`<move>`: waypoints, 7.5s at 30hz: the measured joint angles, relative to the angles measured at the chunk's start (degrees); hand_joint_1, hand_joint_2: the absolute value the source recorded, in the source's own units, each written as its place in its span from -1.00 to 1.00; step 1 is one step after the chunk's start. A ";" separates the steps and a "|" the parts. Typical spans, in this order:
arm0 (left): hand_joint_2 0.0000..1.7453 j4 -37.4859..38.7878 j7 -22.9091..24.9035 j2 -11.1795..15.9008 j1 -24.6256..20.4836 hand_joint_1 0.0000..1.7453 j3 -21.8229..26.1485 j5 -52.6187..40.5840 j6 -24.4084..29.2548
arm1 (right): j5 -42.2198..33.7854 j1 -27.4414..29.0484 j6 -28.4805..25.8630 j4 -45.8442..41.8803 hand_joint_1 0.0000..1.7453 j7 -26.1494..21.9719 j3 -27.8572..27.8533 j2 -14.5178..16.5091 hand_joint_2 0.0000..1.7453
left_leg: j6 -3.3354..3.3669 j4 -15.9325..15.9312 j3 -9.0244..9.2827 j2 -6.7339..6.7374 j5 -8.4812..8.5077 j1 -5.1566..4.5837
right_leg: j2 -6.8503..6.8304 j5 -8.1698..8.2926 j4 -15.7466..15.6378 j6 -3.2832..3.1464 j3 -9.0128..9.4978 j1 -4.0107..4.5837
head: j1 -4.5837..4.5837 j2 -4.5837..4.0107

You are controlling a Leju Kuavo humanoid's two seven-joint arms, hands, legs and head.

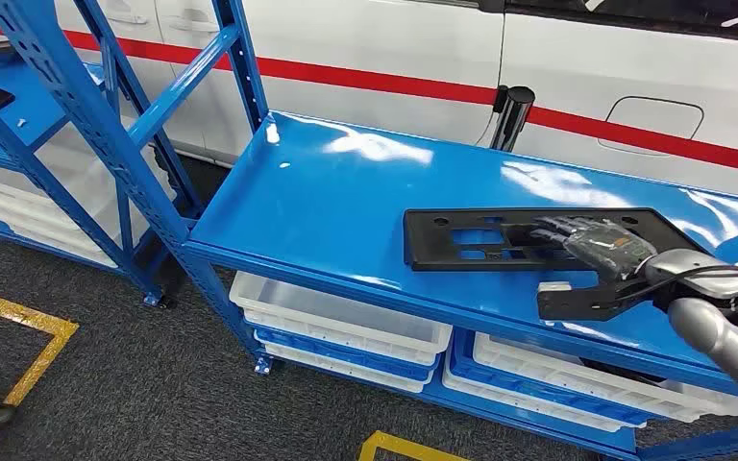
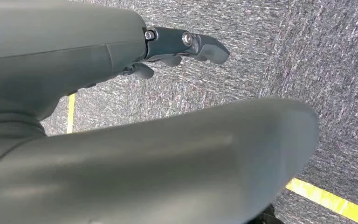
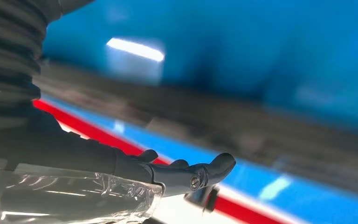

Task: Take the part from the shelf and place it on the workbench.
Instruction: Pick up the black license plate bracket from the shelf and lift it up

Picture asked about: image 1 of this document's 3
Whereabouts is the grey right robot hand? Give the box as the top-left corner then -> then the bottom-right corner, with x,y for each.
529,216 -> 656,281

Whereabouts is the white vehicle with red stripe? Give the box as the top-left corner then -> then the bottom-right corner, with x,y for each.
0,0 -> 738,205

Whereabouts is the black cylindrical post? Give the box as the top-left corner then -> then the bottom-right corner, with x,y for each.
488,85 -> 536,153

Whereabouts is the stack of white plastic crates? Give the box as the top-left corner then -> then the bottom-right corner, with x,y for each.
0,170 -> 122,269

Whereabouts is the yellow floor tape square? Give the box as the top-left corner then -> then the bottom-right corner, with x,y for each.
357,430 -> 472,461

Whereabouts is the black plastic plate frame part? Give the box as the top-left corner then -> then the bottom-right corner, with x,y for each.
402,206 -> 707,274

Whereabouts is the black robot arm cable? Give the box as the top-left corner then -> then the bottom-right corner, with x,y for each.
617,263 -> 738,461

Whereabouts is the blue metal shelf rack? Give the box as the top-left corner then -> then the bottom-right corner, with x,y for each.
0,0 -> 205,310
0,0 -> 738,461

